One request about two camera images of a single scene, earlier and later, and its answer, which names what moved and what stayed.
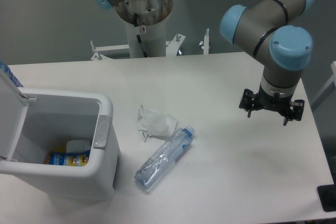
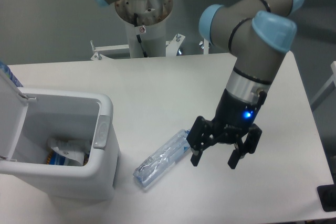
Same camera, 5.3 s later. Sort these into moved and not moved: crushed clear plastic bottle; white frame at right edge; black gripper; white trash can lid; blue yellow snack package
Moved: black gripper
Not moved: white frame at right edge; white trash can lid; blue yellow snack package; crushed clear plastic bottle
